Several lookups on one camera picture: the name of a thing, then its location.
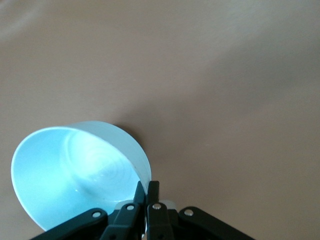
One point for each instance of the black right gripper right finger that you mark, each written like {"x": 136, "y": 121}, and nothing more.
{"x": 160, "y": 222}

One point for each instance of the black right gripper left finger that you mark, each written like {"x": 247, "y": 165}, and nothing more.
{"x": 120, "y": 222}

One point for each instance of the light blue bowl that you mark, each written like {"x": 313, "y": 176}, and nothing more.
{"x": 62, "y": 175}

